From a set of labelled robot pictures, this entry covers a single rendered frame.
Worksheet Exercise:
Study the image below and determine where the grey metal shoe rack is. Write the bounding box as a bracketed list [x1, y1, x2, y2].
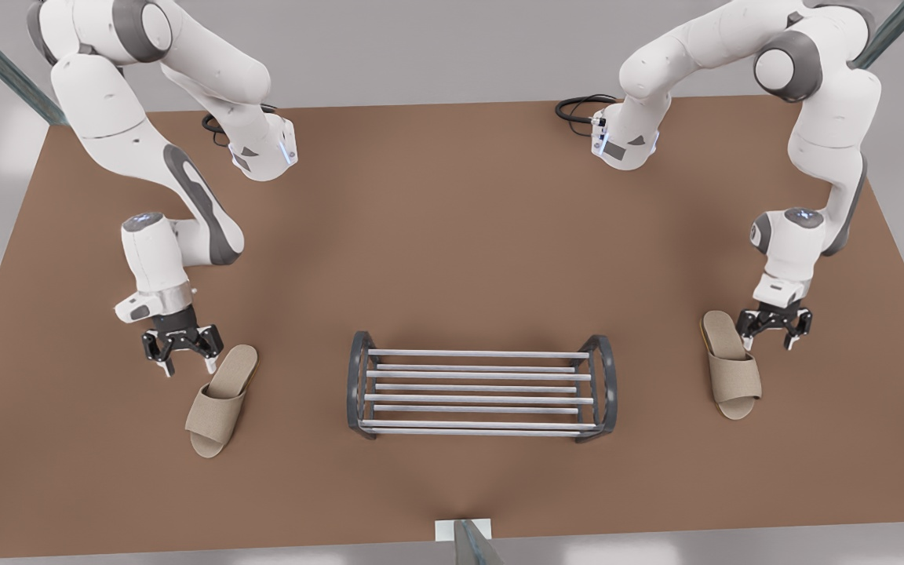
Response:
[345, 330, 619, 445]

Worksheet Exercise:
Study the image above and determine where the black cable loop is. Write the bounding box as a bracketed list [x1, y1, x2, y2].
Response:
[201, 104, 281, 148]
[555, 93, 619, 139]

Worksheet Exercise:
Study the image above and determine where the silver frame post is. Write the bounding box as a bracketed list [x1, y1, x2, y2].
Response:
[851, 0, 904, 71]
[0, 5, 69, 127]
[452, 518, 505, 565]

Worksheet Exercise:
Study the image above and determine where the white post foot plate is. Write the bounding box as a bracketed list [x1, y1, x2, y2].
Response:
[434, 518, 493, 543]

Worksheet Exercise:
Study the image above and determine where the beige fabric slipper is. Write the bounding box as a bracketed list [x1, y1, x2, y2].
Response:
[699, 310, 764, 421]
[184, 344, 260, 460]

